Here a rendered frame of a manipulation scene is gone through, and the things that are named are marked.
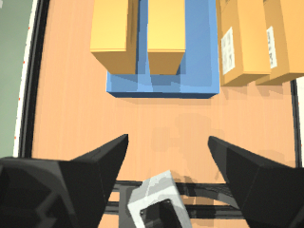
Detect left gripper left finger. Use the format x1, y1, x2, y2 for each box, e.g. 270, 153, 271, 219
0, 134, 129, 228

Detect blue raised platform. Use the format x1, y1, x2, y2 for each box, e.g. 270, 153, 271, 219
105, 0, 219, 99

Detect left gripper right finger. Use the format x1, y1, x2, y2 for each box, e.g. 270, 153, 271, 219
207, 136, 304, 228

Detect tan cardboard box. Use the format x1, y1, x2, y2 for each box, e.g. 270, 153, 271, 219
255, 0, 304, 86
147, 0, 185, 75
216, 0, 271, 86
89, 0, 138, 74

